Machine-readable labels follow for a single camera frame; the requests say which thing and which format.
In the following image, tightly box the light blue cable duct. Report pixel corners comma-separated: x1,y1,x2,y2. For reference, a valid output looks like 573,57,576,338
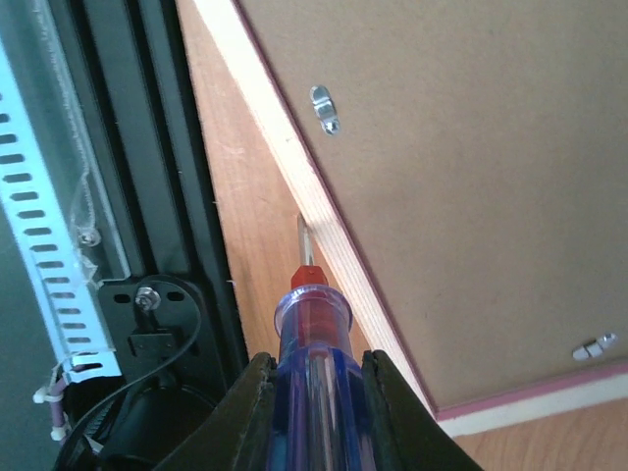
1,54,121,383

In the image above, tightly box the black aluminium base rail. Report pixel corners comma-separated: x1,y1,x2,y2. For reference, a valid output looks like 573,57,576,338
48,0,249,471

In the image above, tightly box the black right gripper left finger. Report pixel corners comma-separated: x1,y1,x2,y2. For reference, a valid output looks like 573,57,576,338
156,352,277,470

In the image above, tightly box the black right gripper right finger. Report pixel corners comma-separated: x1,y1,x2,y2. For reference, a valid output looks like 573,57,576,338
362,350,481,471

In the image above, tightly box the pink photo frame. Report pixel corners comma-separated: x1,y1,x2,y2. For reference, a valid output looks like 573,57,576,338
196,1,627,436

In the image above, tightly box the blue red screwdriver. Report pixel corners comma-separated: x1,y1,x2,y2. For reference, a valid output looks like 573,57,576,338
266,216,376,470

